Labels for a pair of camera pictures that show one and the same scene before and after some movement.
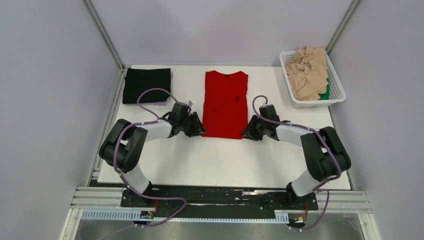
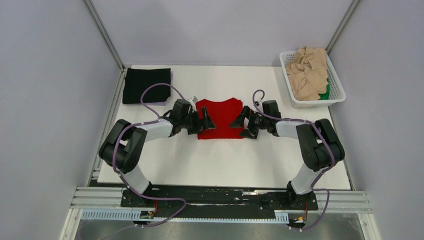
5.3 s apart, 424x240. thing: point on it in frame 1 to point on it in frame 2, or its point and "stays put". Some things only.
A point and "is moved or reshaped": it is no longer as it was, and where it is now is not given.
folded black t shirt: [137, 80] stays put
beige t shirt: [308, 74] stays put
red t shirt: [225, 114] is moved or reshaped
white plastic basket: [337, 92] stays put
